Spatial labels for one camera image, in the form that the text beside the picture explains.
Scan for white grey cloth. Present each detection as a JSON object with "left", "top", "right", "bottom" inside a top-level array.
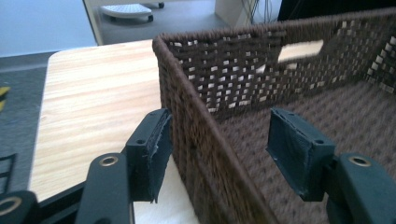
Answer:
[{"left": 133, "top": 154, "right": 201, "bottom": 224}]

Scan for black hanging cables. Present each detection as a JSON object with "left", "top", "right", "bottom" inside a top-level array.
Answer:
[{"left": 241, "top": 0, "right": 274, "bottom": 25}]

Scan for black yellow striped stand base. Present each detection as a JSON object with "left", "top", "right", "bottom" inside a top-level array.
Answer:
[{"left": 0, "top": 85, "right": 12, "bottom": 112}]

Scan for black curtain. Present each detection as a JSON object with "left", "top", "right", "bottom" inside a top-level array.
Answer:
[{"left": 277, "top": 0, "right": 396, "bottom": 22}]

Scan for black floor bracket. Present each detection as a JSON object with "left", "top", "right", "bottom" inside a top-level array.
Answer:
[{"left": 0, "top": 152, "right": 18, "bottom": 196}]

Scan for brown woven basket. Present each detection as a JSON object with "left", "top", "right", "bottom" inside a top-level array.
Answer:
[{"left": 151, "top": 7, "right": 396, "bottom": 224}]

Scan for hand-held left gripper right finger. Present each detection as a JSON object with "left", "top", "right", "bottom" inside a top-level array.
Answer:
[{"left": 266, "top": 107, "right": 336, "bottom": 203}]

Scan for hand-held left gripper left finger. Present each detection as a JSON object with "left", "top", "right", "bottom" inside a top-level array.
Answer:
[{"left": 124, "top": 107, "right": 173, "bottom": 203}]

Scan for round wheeled platform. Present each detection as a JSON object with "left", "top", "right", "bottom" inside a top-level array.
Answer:
[{"left": 99, "top": 2, "right": 165, "bottom": 23}]

